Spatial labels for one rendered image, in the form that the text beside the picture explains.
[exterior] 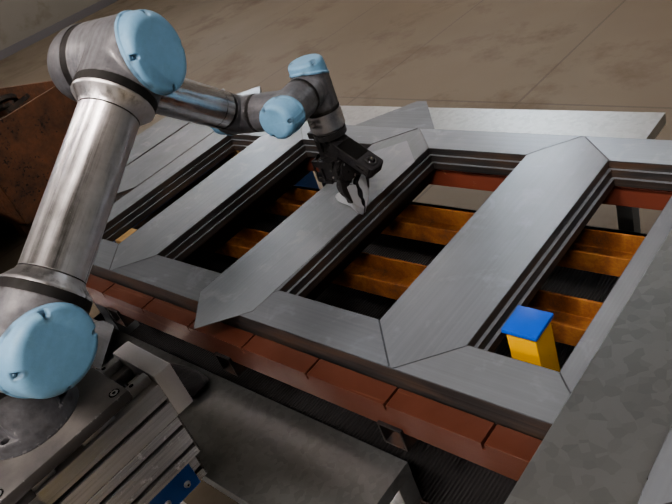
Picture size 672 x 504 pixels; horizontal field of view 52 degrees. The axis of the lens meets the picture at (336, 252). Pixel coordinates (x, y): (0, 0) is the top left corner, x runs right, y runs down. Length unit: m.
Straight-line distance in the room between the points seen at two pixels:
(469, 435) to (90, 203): 0.62
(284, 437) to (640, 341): 0.76
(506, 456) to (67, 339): 0.60
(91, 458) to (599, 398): 0.72
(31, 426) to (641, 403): 0.77
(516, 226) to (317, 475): 0.59
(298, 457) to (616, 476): 0.73
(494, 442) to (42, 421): 0.63
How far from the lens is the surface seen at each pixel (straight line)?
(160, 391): 1.13
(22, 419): 1.05
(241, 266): 1.52
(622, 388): 0.77
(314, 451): 1.31
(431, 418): 1.08
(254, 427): 1.41
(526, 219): 1.36
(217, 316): 1.40
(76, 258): 0.91
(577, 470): 0.71
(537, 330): 1.08
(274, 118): 1.29
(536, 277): 1.26
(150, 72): 0.97
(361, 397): 1.15
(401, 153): 1.72
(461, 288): 1.22
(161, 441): 1.17
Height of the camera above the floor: 1.62
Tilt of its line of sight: 32 degrees down
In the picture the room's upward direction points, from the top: 22 degrees counter-clockwise
